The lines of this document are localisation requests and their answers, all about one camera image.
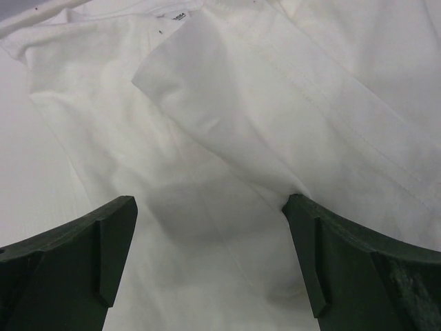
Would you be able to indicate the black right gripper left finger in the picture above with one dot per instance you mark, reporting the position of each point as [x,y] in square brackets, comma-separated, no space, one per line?
[67,278]

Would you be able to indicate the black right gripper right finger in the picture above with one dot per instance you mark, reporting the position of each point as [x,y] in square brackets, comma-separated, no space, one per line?
[359,279]

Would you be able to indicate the white t-shirt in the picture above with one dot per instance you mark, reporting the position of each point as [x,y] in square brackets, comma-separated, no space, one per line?
[212,123]

